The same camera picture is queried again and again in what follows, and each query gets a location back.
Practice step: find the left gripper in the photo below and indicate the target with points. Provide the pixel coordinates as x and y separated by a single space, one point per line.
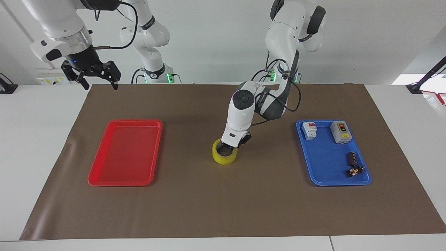
245 137

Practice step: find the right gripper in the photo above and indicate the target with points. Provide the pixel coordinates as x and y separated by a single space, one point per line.
83 57

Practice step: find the yellow tape roll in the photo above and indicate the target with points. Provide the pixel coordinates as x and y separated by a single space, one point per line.
224 158

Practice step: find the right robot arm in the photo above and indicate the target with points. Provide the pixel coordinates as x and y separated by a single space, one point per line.
59 21

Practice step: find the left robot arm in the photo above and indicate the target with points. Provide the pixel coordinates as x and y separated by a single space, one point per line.
240 115

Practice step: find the white power strip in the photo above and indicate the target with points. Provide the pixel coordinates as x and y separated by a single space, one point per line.
52 77

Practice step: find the white circuit breaker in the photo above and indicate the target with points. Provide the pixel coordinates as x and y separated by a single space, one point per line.
309 130

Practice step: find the blue plastic tray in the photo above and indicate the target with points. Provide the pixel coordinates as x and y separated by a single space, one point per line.
327 164

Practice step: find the red plastic tray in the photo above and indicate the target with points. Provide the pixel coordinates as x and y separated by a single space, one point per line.
125 153

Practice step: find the black stand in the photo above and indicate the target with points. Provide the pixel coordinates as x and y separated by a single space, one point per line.
7 87
427 77

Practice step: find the black rectangular component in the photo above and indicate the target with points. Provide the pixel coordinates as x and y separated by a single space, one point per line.
352 158

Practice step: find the black and yellow component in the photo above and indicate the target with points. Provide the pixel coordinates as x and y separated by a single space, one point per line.
355 171

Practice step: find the grey switch box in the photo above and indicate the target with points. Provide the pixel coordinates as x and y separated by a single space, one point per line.
340 133

